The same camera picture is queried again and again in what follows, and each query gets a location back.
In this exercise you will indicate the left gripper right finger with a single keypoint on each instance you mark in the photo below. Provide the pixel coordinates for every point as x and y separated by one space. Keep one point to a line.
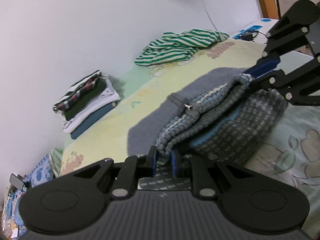
196 169

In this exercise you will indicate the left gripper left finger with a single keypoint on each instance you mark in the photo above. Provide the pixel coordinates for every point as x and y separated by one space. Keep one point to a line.
128 173

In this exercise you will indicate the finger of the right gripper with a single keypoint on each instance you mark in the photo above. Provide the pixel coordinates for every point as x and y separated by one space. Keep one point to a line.
262 67
275 79

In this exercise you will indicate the grey knit sweater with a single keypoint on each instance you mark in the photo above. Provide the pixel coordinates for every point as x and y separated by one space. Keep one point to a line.
214 116

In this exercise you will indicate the black power adapter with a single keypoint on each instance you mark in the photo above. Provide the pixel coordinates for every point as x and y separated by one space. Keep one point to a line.
247 36

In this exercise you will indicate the blue plastic object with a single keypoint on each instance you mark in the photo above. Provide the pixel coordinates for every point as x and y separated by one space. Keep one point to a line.
251 29

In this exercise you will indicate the blue folded garment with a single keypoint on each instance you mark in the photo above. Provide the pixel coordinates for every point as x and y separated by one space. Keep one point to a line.
92 119

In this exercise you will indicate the white folded garment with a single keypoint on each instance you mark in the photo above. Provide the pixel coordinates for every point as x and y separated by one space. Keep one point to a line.
107 96

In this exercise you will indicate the yellow baby blanket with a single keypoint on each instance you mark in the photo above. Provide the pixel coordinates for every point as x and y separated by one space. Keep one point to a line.
152 96

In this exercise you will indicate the dark green folded garment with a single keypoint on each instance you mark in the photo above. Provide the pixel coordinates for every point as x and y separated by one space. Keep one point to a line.
85 99

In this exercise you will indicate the red plaid folded shirt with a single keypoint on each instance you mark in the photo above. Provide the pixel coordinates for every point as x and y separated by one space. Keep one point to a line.
71 99

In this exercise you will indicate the dark green striped folded shirt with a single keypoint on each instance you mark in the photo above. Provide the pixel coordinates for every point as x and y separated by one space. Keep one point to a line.
81 82

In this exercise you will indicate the green white striped garment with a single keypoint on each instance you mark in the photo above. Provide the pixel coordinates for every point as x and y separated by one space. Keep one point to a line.
172 47

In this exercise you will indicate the grey box on table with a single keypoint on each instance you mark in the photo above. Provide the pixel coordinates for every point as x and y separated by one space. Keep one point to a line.
17 182

